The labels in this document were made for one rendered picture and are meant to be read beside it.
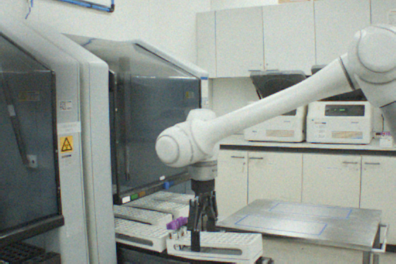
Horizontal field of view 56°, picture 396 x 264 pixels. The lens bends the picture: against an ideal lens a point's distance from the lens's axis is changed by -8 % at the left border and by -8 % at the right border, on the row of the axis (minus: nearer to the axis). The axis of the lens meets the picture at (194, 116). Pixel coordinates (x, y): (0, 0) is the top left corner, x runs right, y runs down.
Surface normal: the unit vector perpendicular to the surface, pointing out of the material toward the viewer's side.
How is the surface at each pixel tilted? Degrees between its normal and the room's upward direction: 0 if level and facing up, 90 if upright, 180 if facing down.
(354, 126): 90
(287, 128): 90
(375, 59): 81
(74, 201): 90
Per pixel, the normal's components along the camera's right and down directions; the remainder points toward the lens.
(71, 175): 0.88, 0.01
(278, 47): -0.48, 0.05
